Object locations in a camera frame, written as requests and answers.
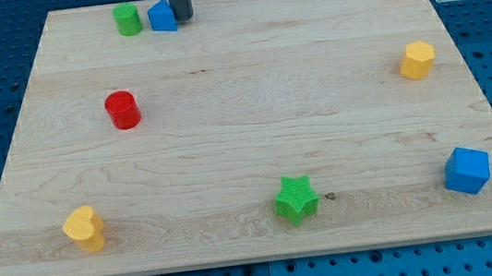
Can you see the yellow hexagon block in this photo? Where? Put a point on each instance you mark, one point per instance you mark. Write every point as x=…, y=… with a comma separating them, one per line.
x=417, y=60

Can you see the blue cube block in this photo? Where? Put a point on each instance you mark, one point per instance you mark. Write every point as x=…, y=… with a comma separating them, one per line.
x=467, y=170

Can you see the blue triangular prism block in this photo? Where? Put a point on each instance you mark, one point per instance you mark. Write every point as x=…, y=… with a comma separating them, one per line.
x=161, y=17

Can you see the yellow heart block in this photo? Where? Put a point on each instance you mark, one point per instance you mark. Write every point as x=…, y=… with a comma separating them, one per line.
x=84, y=227

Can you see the green star block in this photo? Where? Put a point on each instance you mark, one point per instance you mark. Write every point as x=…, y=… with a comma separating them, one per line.
x=296, y=200

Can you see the green cylinder block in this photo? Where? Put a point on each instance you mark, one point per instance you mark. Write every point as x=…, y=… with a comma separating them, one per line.
x=127, y=19

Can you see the wooden board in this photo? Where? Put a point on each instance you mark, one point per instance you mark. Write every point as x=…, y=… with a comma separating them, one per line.
x=246, y=92

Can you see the red cylinder block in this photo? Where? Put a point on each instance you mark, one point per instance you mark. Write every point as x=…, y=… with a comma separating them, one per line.
x=123, y=110

